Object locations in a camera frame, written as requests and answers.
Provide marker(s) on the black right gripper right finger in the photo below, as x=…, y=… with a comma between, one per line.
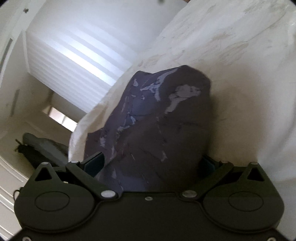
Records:
x=205, y=175

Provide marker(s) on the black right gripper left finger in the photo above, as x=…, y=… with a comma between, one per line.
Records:
x=84, y=173

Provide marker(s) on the purple patterned hooded jacket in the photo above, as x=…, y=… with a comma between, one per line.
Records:
x=157, y=133

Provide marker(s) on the white bed comforter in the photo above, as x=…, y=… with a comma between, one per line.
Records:
x=247, y=50

